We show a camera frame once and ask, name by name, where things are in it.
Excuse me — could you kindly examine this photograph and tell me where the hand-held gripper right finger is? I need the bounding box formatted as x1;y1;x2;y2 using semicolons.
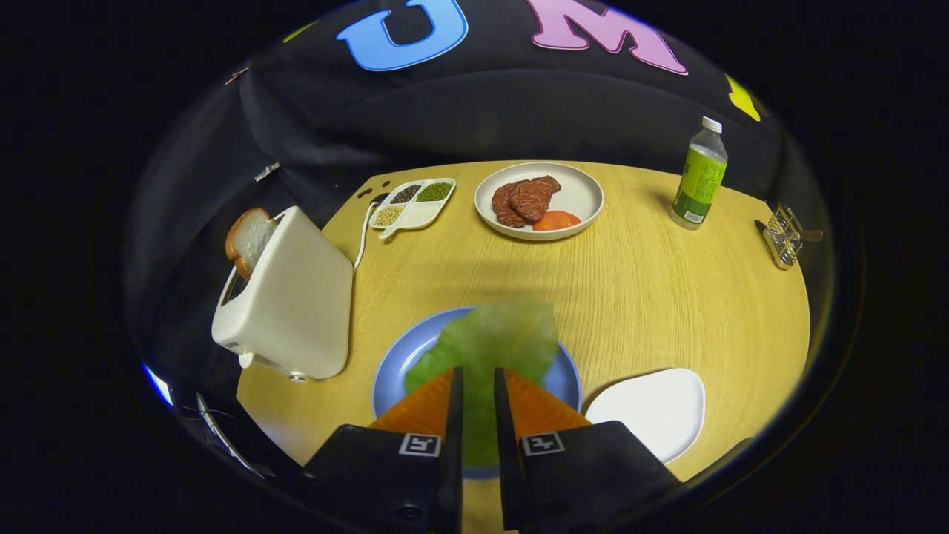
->
495;367;681;533

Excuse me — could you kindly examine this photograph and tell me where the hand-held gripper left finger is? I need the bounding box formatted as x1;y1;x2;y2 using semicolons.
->
302;366;464;534

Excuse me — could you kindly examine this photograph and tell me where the green lettuce leaf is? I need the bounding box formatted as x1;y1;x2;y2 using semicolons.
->
404;297;559;469

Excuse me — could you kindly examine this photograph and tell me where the brown crust bread slice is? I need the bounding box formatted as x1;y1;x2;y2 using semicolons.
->
225;208;279;281

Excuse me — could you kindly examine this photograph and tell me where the blue plate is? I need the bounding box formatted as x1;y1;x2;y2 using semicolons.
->
371;306;583;481

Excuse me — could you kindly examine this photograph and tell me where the white rounded square plate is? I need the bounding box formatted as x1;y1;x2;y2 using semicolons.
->
585;368;706;465

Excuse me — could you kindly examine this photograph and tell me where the white toaster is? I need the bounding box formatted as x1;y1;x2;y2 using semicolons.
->
211;205;354;383

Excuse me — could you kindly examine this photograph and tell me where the white divided seed dish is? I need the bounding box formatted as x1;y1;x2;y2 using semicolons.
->
368;178;457;240

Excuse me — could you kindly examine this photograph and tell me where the thin silver edged device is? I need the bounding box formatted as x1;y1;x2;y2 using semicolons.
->
196;392;262;477

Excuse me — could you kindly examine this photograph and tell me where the brown meat patty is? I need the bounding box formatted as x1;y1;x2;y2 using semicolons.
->
492;180;529;228
509;176;562;222

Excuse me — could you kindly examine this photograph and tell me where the red tomato slice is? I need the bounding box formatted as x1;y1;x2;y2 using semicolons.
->
532;210;582;232

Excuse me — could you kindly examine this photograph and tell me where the round white plate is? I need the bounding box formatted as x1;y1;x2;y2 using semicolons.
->
474;162;604;242

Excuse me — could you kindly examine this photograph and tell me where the lit monitor screen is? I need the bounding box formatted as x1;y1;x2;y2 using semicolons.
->
142;363;175;407

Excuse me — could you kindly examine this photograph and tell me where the green label plastic bottle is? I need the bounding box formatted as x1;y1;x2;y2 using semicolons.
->
671;116;729;231

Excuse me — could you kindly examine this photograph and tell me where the black backdrop cloth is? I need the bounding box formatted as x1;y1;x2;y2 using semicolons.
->
122;0;809;446

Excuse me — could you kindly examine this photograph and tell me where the metal wire rack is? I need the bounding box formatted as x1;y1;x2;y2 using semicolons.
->
762;205;805;271

